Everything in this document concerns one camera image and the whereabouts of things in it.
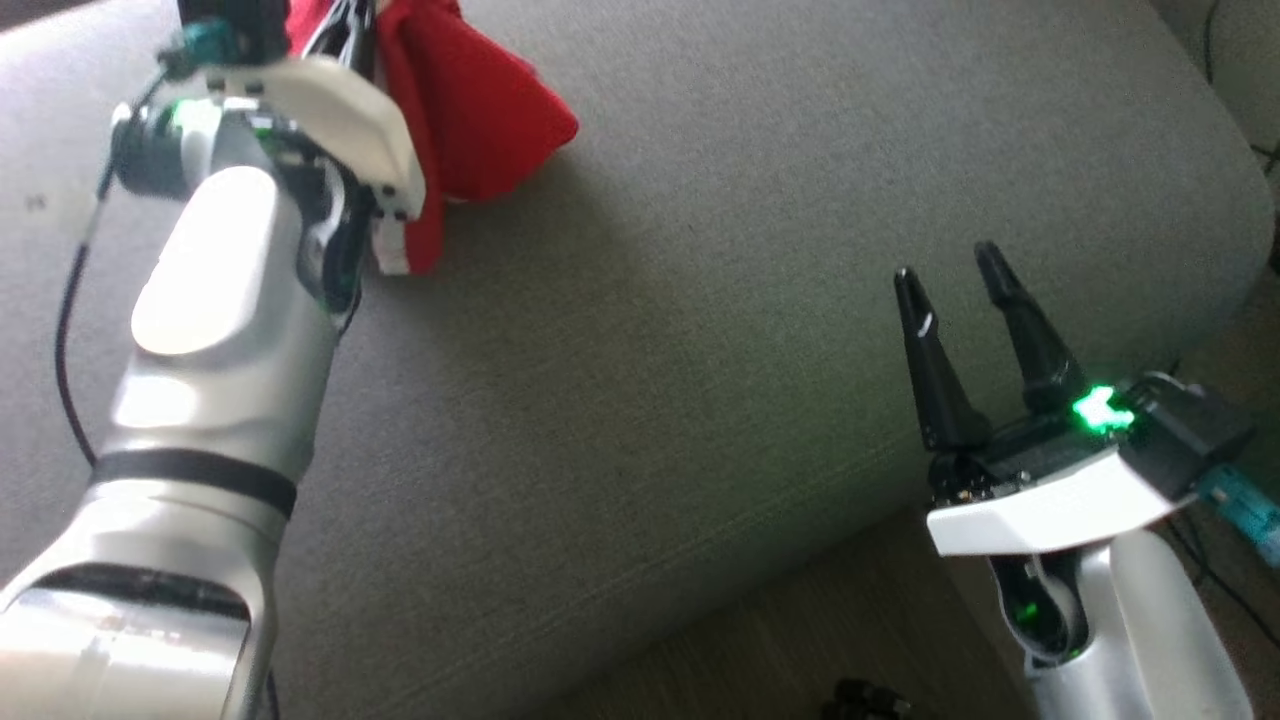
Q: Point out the right gripper white shield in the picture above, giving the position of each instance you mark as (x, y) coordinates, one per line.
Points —
(1040, 510)

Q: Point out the left gripper white shield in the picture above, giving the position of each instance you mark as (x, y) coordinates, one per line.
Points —
(330, 110)

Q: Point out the red shirt with white sleeves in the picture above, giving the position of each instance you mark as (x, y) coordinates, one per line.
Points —
(470, 110)

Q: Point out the white grey robot right arm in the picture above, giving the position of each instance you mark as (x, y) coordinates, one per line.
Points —
(1170, 640)

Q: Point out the white grey robot left arm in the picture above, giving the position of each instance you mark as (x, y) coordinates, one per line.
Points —
(220, 300)

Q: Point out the grey fabric sofa seat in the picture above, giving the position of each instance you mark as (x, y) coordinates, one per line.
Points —
(700, 350)

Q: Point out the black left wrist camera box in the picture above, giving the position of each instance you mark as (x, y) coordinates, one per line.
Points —
(250, 25)

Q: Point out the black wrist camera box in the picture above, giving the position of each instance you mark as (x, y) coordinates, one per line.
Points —
(1190, 435)
(250, 25)

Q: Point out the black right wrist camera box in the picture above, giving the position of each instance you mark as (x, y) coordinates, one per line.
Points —
(1190, 435)

